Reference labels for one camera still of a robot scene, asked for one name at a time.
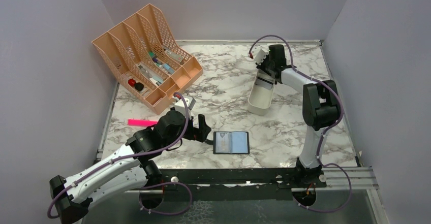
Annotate black leather card holder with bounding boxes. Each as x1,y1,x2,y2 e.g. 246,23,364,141
204,131,250,154

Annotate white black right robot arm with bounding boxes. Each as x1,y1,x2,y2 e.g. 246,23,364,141
249,44,344,187

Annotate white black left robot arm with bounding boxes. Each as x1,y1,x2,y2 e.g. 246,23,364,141
47,109,211,223

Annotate cream oblong plastic tray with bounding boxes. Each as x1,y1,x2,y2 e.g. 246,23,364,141
247,70,275,116

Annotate pink rectangular bar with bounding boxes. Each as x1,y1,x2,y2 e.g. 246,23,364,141
128,119,158,127

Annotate black round item in organizer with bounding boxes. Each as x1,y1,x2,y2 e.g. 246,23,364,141
134,82,144,92

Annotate teal pens in organizer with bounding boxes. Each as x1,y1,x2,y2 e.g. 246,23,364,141
148,52,175,74

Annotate grey device in organizer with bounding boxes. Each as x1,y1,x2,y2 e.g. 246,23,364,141
163,46,184,65

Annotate red round item in organizer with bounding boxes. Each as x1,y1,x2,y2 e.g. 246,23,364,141
128,79,136,87

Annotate peach plastic file organizer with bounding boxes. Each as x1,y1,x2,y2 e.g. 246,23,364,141
92,4,203,114

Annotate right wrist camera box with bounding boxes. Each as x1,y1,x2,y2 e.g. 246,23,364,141
250,47,268,65

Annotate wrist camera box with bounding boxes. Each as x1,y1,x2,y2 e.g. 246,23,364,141
174,96,196,116
250,47,268,65

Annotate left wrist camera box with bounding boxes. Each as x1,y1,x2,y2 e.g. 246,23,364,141
174,96,196,116

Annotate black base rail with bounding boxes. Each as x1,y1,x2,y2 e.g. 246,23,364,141
128,168,327,202

